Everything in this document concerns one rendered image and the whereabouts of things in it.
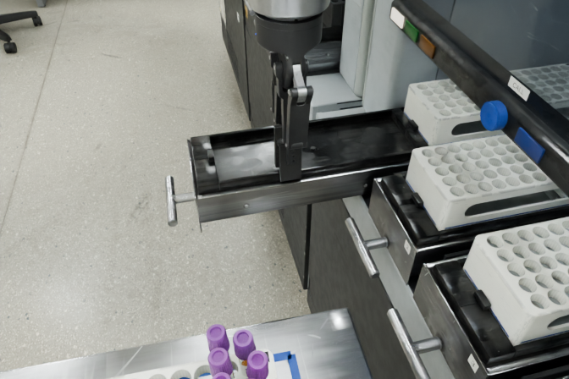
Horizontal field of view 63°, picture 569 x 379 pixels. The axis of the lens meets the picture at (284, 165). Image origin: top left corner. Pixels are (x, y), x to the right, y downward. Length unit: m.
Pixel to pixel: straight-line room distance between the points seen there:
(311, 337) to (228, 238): 1.18
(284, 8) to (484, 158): 0.32
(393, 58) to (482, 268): 0.38
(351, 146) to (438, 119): 0.13
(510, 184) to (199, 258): 1.16
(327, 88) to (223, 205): 0.43
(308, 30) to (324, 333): 0.31
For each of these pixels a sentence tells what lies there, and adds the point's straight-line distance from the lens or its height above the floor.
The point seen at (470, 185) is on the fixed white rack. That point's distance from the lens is 0.60.
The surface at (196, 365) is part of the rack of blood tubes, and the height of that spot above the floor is 0.88.
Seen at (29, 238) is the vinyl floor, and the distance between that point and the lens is 1.86.
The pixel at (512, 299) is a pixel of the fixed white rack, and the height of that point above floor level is 0.86.
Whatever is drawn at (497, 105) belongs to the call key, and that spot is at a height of 0.99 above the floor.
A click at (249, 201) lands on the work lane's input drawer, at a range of 0.65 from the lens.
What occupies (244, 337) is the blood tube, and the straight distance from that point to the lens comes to 0.36.
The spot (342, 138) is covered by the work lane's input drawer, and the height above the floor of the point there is 0.80.
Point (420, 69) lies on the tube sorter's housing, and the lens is 0.80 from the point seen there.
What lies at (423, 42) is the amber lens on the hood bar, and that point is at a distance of 0.63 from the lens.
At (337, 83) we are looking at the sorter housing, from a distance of 1.01.
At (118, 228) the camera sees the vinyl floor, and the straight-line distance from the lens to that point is 1.77.
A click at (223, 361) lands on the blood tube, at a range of 0.35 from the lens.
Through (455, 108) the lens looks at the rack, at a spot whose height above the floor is 0.86.
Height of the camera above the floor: 1.25
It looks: 41 degrees down
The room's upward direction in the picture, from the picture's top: straight up
